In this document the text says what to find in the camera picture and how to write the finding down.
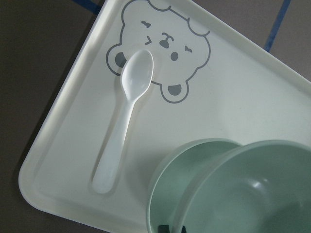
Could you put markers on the cream bear tray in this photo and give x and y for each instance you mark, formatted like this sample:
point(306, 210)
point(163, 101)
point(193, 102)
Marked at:
point(209, 82)

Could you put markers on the green bowl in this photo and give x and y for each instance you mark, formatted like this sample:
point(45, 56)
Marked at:
point(174, 174)
point(263, 187)

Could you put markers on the white plastic spoon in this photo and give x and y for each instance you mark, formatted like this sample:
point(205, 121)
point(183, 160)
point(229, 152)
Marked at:
point(136, 78)

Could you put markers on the green bowl on tray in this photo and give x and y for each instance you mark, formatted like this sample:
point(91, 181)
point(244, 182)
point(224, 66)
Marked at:
point(174, 174)

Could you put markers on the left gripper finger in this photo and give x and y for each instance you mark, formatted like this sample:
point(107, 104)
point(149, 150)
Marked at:
point(163, 229)

